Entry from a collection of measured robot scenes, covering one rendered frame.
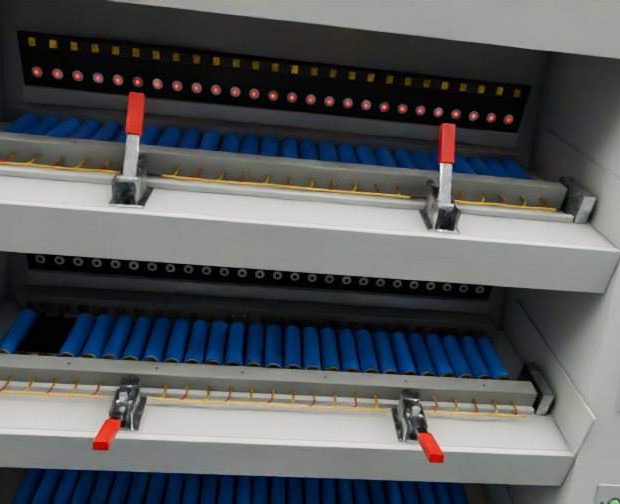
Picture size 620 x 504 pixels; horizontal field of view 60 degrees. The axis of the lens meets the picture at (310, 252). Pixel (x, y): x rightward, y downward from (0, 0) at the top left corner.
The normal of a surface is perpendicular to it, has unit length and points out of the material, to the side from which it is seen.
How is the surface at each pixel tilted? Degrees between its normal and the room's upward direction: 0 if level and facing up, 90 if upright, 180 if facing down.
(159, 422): 17
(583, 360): 90
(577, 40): 107
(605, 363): 90
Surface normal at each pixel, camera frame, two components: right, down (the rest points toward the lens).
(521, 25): 0.04, 0.50
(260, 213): 0.11, -0.86
